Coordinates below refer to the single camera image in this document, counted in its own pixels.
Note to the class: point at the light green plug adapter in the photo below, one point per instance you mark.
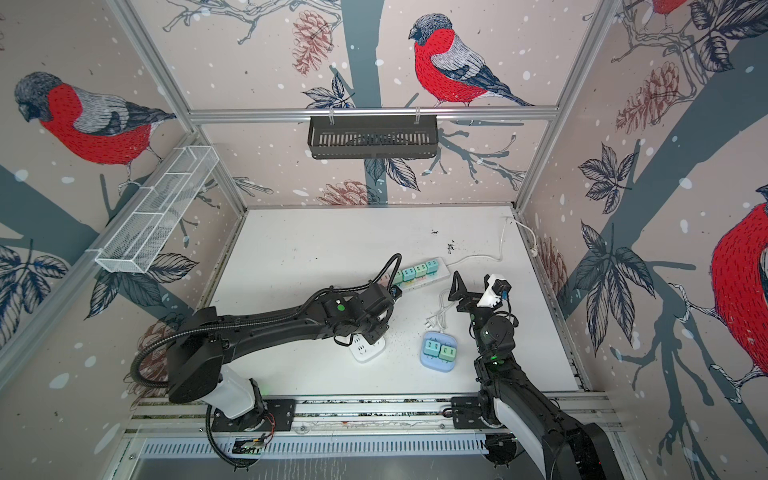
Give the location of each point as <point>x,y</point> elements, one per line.
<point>447,353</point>

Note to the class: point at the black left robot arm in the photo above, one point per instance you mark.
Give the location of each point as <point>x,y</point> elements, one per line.
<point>192,364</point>

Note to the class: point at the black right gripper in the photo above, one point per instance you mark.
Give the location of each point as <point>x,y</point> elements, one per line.
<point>466,297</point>

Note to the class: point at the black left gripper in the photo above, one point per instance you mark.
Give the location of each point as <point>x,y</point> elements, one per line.
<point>383,328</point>

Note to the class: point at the white long power strip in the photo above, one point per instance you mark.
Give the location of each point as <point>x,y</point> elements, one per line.
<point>442,274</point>

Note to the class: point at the white square power strip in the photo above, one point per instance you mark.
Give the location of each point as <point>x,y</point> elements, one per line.
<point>363,351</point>

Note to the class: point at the blue rounded power strip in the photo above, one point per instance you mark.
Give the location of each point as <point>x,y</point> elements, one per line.
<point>434,363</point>

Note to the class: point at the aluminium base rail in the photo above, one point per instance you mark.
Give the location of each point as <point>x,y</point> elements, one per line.
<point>315,427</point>

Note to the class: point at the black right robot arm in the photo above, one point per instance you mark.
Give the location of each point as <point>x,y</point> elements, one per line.
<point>560,446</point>

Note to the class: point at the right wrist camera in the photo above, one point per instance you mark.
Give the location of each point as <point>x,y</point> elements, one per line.
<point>496,291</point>

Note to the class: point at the white mesh wall shelf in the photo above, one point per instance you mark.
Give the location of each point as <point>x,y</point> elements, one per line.
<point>141,237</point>

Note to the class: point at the black hanging wire basket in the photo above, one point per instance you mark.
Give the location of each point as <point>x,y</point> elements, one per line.
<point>373,137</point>

